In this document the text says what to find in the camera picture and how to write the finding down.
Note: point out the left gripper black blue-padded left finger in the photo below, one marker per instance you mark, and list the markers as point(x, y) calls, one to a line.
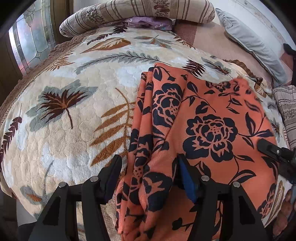
point(58, 220)

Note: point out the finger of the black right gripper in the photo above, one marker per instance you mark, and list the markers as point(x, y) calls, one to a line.
point(284, 158)

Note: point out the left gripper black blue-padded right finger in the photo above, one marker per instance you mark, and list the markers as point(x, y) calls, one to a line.
point(240, 219)

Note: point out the orange black floral garment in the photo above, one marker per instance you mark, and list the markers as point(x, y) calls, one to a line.
point(216, 127)

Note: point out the person's right hand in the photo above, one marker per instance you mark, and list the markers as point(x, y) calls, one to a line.
point(286, 210)

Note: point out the striped beige folded quilt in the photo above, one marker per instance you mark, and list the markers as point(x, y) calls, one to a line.
point(285, 99)

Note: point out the grey pillow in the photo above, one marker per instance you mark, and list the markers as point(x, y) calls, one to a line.
point(252, 43)

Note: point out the cream leaf-pattern plush blanket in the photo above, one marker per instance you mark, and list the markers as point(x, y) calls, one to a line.
point(67, 121)

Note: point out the black cloth item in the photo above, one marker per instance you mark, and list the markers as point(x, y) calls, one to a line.
point(288, 49)

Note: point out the pink bed sheet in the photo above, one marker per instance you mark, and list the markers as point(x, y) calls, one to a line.
point(213, 39)

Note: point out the striped floral rolled quilt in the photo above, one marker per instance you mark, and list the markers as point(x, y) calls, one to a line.
point(94, 16)

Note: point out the purple patterned cloth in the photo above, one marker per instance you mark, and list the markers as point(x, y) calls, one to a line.
point(156, 23)

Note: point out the stained glass window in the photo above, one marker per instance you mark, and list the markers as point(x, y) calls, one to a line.
point(31, 36)

